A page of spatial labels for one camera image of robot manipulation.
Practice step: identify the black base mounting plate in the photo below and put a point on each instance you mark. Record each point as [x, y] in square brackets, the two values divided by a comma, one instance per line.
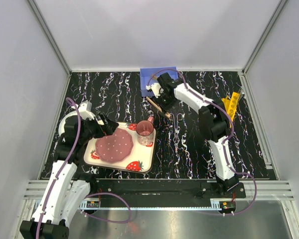
[193, 187]

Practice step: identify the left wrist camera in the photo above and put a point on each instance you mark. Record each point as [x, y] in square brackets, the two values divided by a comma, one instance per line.
[85, 111]

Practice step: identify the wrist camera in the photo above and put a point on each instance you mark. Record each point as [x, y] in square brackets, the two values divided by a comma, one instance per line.
[154, 90]
[85, 111]

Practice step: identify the pink enamel mug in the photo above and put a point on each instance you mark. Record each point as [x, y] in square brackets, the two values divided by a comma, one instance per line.
[145, 131]

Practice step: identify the left power connector box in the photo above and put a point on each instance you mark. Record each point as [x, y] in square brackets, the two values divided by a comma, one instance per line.
[92, 204]

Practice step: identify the test tube brush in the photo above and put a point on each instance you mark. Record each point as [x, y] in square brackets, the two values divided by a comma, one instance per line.
[154, 76]

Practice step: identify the yellow test tube rack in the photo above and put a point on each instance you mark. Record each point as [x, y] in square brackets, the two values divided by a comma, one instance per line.
[231, 104]

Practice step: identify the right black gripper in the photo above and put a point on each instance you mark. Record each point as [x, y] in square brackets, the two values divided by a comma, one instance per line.
[165, 108]

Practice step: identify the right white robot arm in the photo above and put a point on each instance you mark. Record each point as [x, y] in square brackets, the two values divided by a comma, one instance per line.
[215, 125]

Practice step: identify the wooden test tube clamp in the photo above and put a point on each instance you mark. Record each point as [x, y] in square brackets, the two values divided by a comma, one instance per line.
[160, 110]

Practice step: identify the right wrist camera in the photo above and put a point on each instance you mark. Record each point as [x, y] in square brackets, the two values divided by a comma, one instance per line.
[154, 90]

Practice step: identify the pink dotted plate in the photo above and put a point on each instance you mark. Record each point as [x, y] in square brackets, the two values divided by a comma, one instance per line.
[116, 147]

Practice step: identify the metal crucible tongs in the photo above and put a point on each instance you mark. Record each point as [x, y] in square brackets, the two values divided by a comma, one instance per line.
[175, 121]

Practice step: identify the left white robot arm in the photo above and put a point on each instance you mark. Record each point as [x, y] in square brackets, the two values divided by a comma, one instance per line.
[63, 194]

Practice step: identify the power connector box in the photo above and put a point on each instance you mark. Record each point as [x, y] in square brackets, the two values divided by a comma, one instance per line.
[228, 206]
[92, 204]

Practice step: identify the blue plastic box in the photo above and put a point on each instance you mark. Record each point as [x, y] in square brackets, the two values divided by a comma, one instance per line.
[146, 72]

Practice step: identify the right power connector box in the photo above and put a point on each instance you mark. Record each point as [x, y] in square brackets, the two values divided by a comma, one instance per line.
[228, 206]

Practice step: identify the white paper plate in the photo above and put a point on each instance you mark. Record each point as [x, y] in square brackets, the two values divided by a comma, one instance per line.
[61, 129]

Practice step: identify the strawberry pattern tray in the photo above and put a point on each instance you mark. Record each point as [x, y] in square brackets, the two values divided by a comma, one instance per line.
[140, 160]

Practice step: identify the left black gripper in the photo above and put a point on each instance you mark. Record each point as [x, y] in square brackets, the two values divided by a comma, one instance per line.
[108, 128]

